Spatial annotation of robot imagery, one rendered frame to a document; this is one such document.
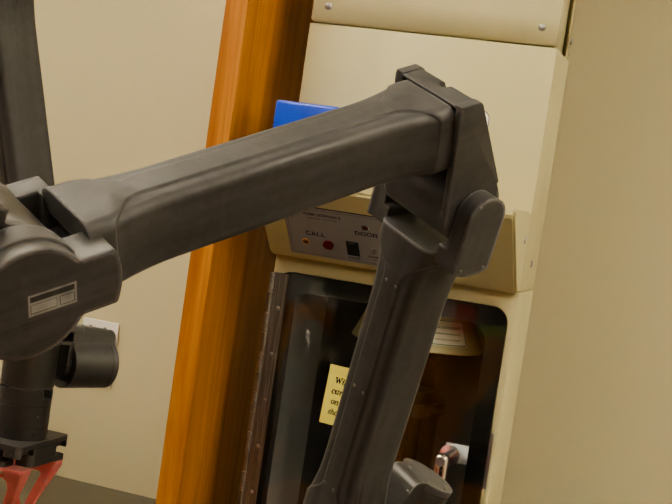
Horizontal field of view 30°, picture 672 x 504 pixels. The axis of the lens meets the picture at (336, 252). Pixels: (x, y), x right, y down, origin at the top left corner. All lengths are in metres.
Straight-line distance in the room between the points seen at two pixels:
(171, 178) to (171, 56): 1.37
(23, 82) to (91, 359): 0.31
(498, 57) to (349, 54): 0.19
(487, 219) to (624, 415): 1.03
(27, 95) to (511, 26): 0.59
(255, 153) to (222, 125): 0.72
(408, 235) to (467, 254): 0.06
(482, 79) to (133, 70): 0.82
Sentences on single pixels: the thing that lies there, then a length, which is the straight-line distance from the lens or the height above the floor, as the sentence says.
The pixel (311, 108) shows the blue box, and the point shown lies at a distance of 1.51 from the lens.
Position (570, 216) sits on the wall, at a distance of 1.97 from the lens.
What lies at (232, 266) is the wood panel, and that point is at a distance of 1.63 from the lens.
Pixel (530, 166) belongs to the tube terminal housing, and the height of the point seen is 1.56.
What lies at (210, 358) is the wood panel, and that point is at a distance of 1.62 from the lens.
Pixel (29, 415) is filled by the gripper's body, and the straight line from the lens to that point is 1.39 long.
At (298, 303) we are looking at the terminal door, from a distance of 1.61.
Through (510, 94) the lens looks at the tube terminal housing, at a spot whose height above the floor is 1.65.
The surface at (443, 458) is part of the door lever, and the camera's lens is 1.52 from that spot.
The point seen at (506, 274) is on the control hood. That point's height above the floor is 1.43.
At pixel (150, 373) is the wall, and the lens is 2.19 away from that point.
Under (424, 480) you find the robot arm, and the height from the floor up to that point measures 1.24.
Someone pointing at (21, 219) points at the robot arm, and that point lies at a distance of 0.77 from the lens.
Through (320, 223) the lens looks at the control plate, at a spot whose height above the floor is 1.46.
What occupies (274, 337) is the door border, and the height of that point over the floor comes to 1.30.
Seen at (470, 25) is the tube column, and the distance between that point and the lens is 1.58.
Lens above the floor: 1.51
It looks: 3 degrees down
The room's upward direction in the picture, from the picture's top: 8 degrees clockwise
